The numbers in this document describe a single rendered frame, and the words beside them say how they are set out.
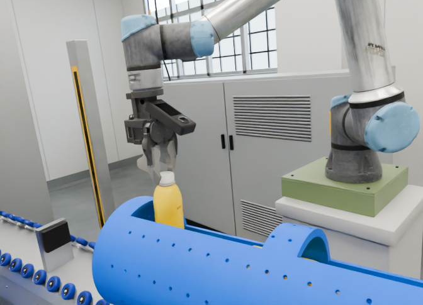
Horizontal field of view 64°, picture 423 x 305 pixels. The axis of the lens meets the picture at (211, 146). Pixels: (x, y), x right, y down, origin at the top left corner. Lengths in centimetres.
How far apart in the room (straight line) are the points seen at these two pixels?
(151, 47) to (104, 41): 514
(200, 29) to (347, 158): 51
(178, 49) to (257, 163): 194
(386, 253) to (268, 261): 38
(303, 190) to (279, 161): 147
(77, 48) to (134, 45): 75
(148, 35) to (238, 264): 48
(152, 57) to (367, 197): 61
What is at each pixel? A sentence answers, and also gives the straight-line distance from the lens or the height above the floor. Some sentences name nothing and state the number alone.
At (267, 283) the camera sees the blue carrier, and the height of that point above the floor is 119.
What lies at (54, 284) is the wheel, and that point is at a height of 97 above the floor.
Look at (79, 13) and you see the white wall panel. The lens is 577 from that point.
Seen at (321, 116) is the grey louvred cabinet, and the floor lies 119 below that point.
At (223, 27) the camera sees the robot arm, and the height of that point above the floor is 163.
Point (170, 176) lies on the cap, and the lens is 77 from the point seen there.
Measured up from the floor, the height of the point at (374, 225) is 115.
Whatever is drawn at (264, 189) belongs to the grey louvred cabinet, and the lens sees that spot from 262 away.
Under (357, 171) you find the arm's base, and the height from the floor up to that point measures 124.
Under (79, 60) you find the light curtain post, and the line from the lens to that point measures 147.
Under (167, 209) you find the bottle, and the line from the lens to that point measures 78.
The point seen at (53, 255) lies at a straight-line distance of 131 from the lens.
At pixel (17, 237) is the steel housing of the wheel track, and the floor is 93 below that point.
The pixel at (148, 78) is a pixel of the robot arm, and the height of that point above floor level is 153.
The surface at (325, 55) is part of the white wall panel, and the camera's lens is 326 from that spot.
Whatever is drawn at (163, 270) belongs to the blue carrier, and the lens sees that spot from 71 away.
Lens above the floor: 154
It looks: 13 degrees down
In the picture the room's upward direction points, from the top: 5 degrees counter-clockwise
